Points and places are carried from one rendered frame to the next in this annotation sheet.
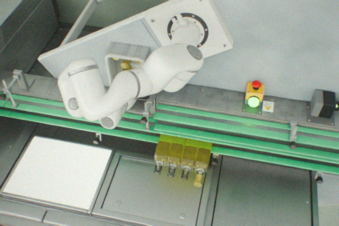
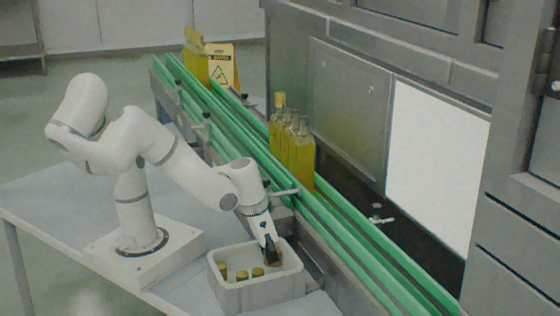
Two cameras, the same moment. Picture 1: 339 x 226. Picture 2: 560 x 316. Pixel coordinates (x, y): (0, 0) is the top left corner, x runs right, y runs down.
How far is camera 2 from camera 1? 1.75 m
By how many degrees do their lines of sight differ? 66
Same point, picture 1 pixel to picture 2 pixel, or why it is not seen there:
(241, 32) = not seen: hidden behind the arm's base
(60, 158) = (443, 201)
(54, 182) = (443, 143)
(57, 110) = (383, 282)
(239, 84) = not seen: hidden behind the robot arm
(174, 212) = (328, 70)
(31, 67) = not seen: outside the picture
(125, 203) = (364, 89)
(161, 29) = (148, 259)
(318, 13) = (92, 197)
